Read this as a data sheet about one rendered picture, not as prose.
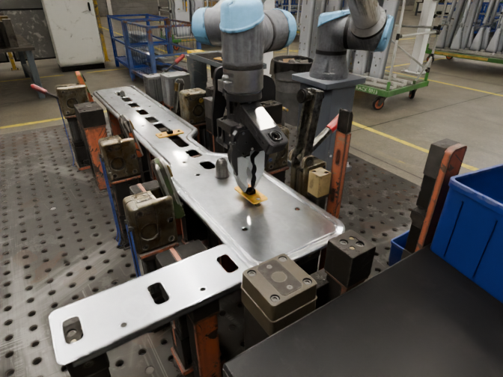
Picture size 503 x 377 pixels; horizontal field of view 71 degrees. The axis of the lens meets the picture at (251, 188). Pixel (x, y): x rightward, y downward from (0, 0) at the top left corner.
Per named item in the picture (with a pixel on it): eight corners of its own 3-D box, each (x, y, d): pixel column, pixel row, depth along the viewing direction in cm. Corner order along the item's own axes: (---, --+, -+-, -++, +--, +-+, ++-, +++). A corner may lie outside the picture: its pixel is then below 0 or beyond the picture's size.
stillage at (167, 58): (131, 80, 610) (121, 19, 562) (174, 75, 648) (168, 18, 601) (156, 96, 523) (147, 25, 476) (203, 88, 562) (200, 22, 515)
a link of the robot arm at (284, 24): (254, 7, 75) (223, 8, 67) (302, 8, 70) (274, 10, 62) (254, 46, 79) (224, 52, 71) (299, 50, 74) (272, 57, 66)
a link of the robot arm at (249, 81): (271, 68, 64) (233, 73, 60) (270, 93, 66) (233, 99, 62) (248, 62, 70) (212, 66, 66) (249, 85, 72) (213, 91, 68)
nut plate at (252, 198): (233, 188, 78) (233, 183, 78) (247, 184, 80) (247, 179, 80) (253, 204, 72) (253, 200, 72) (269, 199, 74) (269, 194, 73)
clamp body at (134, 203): (138, 315, 87) (109, 194, 69) (182, 295, 92) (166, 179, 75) (150, 342, 80) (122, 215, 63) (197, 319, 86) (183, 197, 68)
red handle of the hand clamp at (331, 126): (291, 154, 81) (337, 108, 83) (294, 160, 82) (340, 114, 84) (303, 160, 78) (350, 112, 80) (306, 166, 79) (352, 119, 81)
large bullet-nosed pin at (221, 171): (213, 180, 87) (212, 156, 84) (224, 177, 89) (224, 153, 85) (219, 185, 85) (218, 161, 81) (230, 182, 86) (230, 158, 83)
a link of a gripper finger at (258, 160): (251, 176, 82) (248, 140, 77) (266, 187, 77) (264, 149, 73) (240, 181, 80) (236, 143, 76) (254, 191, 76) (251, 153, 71)
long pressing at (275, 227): (84, 93, 157) (84, 90, 156) (135, 87, 168) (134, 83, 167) (256, 280, 57) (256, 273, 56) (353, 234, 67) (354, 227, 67)
